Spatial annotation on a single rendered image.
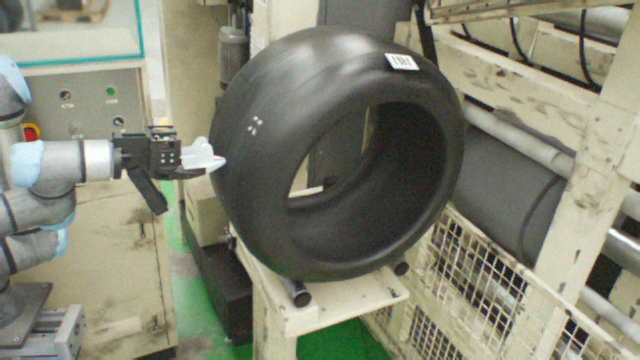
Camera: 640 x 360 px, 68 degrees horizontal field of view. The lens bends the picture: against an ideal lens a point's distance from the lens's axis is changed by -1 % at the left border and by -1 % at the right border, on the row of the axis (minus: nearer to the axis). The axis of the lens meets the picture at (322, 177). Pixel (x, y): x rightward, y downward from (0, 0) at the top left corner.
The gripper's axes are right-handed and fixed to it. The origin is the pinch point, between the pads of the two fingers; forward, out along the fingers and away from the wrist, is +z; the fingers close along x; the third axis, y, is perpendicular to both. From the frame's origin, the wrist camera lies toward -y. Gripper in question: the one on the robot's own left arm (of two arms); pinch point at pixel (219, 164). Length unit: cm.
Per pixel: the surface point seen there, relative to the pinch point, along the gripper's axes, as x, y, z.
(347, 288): -2, -39, 38
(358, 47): -5.4, 26.2, 23.4
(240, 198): -8.2, -3.4, 2.0
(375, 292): -6, -38, 44
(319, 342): 45, -116, 68
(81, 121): 64, -16, -22
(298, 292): -9.3, -29.5, 18.1
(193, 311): 85, -120, 22
